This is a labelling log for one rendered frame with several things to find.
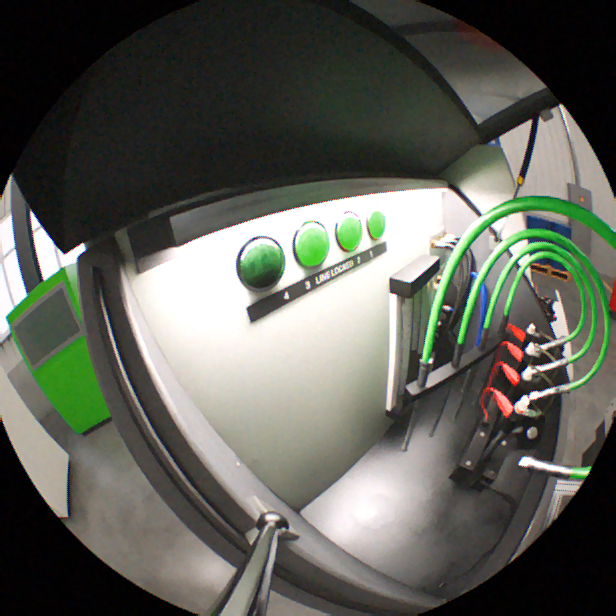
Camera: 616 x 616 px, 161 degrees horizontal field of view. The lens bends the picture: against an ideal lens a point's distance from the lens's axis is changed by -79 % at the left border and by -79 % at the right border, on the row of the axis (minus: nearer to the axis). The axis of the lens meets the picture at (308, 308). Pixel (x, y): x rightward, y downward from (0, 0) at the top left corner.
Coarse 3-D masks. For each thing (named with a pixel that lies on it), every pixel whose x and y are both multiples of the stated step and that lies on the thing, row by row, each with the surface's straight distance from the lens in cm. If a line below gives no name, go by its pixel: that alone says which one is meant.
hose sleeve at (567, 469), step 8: (528, 464) 36; (536, 464) 36; (544, 464) 35; (552, 464) 35; (560, 464) 35; (568, 464) 35; (536, 472) 36; (544, 472) 35; (552, 472) 35; (560, 472) 35; (568, 472) 34
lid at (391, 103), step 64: (256, 0) 14; (320, 0) 15; (384, 0) 20; (128, 64) 13; (192, 64) 14; (256, 64) 15; (320, 64) 17; (384, 64) 21; (448, 64) 30; (512, 64) 40; (64, 128) 18; (128, 128) 15; (192, 128) 16; (256, 128) 19; (320, 128) 22; (384, 128) 29; (448, 128) 41; (512, 128) 68; (64, 192) 17; (128, 192) 19; (192, 192) 21
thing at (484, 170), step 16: (480, 144) 66; (464, 160) 66; (480, 160) 65; (496, 160) 65; (432, 176) 68; (448, 176) 67; (464, 176) 66; (480, 176) 65; (496, 176) 65; (512, 176) 65; (464, 192) 66; (480, 192) 65; (496, 192) 64; (512, 192) 64; (480, 208) 65; (496, 224) 65; (512, 224) 65; (528, 256) 67; (528, 272) 68
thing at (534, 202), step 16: (496, 208) 25; (512, 208) 24; (528, 208) 24; (544, 208) 23; (560, 208) 23; (576, 208) 22; (480, 224) 26; (592, 224) 22; (464, 240) 28; (608, 240) 23; (448, 272) 30; (448, 288) 32; (432, 320) 35; (432, 336) 37
